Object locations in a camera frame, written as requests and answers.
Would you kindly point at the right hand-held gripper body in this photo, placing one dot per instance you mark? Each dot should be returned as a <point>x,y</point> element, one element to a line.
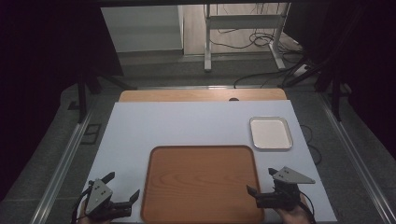
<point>286,189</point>

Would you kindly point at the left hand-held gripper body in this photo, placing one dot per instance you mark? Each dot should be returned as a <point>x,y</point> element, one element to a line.
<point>99,194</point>

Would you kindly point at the person's left hand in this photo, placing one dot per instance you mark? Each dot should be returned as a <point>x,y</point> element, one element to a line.
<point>83,214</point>

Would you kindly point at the person's right hand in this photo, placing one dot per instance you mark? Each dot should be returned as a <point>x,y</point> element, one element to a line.
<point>292,216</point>

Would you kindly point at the white rectangular plate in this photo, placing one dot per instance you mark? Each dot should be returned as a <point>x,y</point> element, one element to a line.
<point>271,133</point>

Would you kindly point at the large wooden tray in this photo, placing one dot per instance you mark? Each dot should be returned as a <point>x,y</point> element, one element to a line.
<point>202,183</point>

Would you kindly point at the black tripod stand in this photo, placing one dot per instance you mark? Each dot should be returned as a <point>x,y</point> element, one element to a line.
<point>335,90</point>
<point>82,93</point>

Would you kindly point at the white board sheet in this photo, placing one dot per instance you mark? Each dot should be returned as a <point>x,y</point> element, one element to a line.
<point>186,124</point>

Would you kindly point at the wooden table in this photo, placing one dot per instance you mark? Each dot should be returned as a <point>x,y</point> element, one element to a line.
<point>202,94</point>

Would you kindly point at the white power strip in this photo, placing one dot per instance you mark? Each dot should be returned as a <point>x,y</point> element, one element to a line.
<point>300,70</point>

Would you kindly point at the aluminium rail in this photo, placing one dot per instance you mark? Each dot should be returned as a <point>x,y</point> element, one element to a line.
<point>62,168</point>
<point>355,155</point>

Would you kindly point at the black rectangular floor frame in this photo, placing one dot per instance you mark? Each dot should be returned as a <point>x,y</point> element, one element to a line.
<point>91,133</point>

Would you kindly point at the white metal stand frame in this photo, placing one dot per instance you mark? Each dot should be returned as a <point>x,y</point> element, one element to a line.
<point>208,37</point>

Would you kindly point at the grey wall panel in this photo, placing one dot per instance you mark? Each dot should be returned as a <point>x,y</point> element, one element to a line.
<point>143,28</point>

